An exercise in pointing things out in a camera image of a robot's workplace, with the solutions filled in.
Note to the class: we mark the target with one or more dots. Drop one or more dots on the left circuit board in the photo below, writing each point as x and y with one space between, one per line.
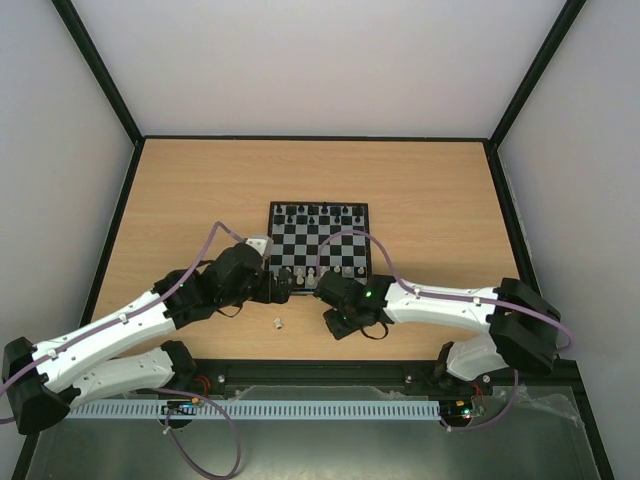
184 407

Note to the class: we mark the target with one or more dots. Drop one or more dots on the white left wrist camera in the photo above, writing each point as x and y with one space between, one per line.
262 244

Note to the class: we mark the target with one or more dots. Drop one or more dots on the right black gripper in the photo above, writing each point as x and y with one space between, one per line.
338 326

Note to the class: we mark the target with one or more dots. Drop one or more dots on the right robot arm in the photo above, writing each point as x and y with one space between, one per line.
514 326

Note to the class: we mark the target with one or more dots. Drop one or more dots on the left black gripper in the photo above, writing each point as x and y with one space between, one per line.
267 293

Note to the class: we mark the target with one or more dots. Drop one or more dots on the green circuit board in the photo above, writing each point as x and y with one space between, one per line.
473 411

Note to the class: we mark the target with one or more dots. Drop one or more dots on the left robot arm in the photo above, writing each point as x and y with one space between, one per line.
44 381

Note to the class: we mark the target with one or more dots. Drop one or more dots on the grey slotted cable duct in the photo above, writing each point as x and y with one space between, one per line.
267 410

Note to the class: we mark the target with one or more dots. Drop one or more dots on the black and silver chessboard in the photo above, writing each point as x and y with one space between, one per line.
305 246

